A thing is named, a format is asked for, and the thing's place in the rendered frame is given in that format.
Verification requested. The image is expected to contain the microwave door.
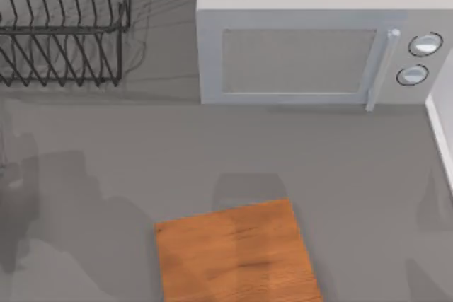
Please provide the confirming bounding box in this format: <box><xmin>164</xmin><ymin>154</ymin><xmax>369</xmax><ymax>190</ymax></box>
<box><xmin>197</xmin><ymin>10</ymin><xmax>390</xmax><ymax>105</ymax></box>

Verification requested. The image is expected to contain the wooden cutting board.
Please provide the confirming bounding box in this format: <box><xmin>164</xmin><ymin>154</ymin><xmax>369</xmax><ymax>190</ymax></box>
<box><xmin>154</xmin><ymin>197</ymin><xmax>323</xmax><ymax>302</ymax></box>

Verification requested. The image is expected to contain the small microwave knob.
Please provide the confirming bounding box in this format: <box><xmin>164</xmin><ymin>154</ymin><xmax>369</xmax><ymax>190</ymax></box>
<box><xmin>395</xmin><ymin>64</ymin><xmax>430</xmax><ymax>87</ymax></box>

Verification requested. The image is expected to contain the large microwave knob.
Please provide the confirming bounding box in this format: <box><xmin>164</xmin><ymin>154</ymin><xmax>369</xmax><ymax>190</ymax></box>
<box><xmin>407</xmin><ymin>32</ymin><xmax>444</xmax><ymax>57</ymax></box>

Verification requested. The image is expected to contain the microwave door handle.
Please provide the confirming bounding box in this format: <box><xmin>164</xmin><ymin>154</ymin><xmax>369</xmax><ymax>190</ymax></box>
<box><xmin>365</xmin><ymin>28</ymin><xmax>401</xmax><ymax>112</ymax></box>

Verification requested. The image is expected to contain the black wire dish rack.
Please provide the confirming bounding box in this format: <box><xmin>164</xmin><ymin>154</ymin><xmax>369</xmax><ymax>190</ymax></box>
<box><xmin>0</xmin><ymin>0</ymin><xmax>134</xmax><ymax>88</ymax></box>

